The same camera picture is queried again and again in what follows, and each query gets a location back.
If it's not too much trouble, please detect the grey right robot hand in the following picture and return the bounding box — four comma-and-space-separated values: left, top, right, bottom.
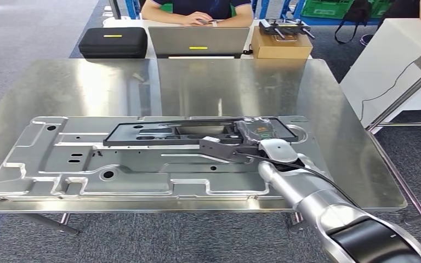
234, 116, 281, 147

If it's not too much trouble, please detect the grey laptop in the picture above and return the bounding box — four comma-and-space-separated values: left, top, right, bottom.
147, 26, 251, 60

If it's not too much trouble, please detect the white cabinet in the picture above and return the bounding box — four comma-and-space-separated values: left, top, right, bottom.
339, 18, 421, 135

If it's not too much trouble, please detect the cardboard box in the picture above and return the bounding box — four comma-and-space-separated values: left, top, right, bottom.
251, 25, 314, 60

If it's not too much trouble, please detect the black plastic panel part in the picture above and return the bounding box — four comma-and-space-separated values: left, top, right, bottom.
103, 117, 299, 148

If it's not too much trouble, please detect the black bag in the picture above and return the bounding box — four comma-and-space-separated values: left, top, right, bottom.
334, 0, 373, 45

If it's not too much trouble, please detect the metal jig plate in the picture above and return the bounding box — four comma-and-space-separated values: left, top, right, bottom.
0, 115, 322, 202

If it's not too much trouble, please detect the black remote controller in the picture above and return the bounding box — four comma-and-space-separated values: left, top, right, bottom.
258, 19, 316, 40

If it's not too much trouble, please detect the thin black cable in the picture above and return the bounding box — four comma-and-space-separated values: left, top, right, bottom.
359, 52, 421, 122

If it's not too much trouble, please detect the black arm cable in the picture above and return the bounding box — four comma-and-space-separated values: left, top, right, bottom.
234, 151, 360, 208

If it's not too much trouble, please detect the green plastic crate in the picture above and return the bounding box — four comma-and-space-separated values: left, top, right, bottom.
301, 0, 355, 20
368, 0, 393, 19

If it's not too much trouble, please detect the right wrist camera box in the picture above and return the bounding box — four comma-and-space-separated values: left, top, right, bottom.
198, 136, 260, 162

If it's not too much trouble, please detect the black zip case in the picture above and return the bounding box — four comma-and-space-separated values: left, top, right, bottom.
78, 27, 149, 60

